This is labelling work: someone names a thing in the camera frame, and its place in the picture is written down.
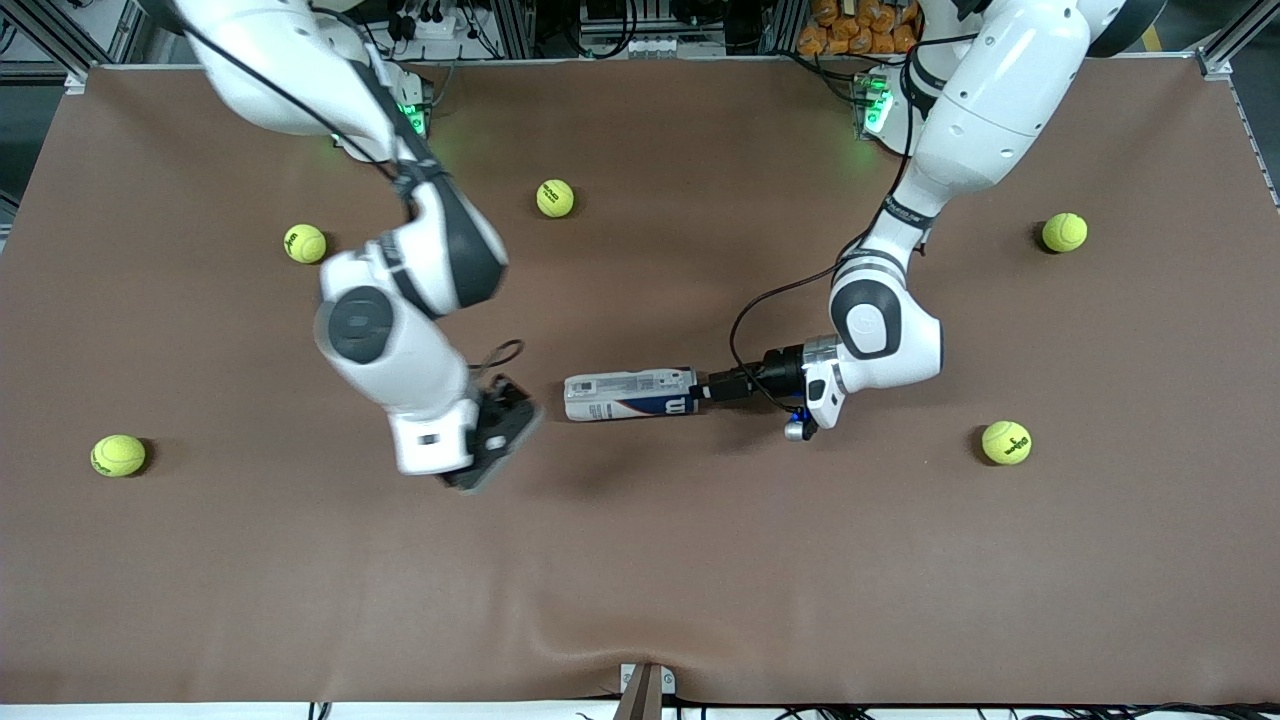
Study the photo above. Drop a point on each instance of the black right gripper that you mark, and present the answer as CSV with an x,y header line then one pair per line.
x,y
517,389

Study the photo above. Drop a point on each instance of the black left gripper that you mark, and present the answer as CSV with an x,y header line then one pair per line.
x,y
775,371

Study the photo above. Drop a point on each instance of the white blue tennis ball can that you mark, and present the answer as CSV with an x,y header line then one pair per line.
x,y
630,395

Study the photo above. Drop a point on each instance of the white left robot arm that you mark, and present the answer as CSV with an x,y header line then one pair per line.
x,y
990,100

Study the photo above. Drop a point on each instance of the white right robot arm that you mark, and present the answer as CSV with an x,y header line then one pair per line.
x,y
400,350

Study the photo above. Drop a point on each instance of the yellow tennis ball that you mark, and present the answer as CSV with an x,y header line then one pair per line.
x,y
305,243
118,455
1064,232
555,198
1006,442

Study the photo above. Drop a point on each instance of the brown table cloth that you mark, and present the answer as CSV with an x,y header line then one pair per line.
x,y
700,550

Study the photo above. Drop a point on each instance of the long white socket strip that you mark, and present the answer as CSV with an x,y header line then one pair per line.
x,y
650,46

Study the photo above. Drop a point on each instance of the pile of orange items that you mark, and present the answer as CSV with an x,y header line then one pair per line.
x,y
850,35

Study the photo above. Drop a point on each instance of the white power strip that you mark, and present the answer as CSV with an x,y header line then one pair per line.
x,y
435,28

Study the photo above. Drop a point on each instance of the silver metal bracket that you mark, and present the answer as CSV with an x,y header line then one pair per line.
x,y
669,680

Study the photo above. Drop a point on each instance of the brown camera pole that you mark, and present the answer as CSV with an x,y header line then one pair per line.
x,y
640,700

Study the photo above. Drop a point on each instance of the aluminium frame post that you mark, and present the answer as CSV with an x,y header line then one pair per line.
x,y
515,30

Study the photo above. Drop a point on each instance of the aluminium frame corner strut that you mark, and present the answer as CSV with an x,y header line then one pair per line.
x,y
55,40
1215,62

